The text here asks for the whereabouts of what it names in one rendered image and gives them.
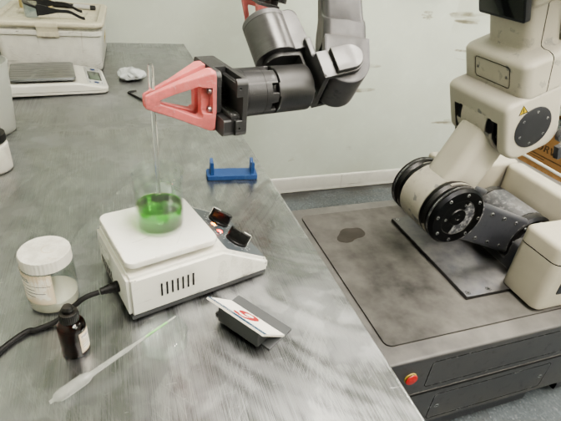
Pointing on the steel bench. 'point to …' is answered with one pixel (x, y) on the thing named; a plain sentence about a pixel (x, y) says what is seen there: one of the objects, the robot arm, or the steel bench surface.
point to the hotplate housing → (175, 276)
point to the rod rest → (231, 172)
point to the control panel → (226, 234)
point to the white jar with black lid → (5, 154)
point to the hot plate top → (192, 236)
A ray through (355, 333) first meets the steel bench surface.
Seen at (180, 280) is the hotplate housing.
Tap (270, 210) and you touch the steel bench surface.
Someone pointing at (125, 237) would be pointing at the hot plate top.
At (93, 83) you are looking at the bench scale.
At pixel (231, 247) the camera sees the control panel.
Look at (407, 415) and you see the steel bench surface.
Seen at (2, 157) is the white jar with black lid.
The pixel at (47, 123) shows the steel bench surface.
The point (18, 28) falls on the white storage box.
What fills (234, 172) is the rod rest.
